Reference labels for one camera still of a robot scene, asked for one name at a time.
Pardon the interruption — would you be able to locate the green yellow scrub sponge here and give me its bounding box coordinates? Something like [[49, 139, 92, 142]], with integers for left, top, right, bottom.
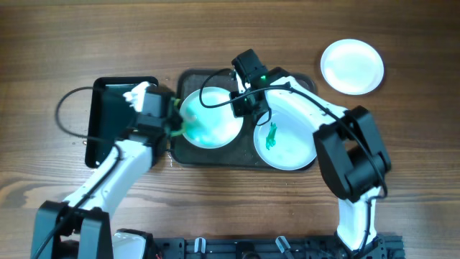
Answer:
[[170, 98, 197, 137]]

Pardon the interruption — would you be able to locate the white plate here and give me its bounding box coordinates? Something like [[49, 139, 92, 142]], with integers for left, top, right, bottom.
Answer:
[[320, 39, 385, 96], [253, 111, 316, 171], [180, 90, 244, 149]]

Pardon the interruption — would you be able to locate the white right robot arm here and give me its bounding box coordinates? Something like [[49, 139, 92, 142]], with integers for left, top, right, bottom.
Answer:
[[231, 65, 391, 257]]

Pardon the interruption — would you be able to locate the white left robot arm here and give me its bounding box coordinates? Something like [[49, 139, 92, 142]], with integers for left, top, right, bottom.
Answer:
[[31, 107, 183, 258]]

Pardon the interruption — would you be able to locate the dark brown serving tray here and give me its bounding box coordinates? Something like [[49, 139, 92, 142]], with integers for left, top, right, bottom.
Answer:
[[169, 68, 318, 172]]

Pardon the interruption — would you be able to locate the black water basin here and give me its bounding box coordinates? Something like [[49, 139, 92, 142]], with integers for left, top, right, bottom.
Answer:
[[85, 76, 158, 168]]

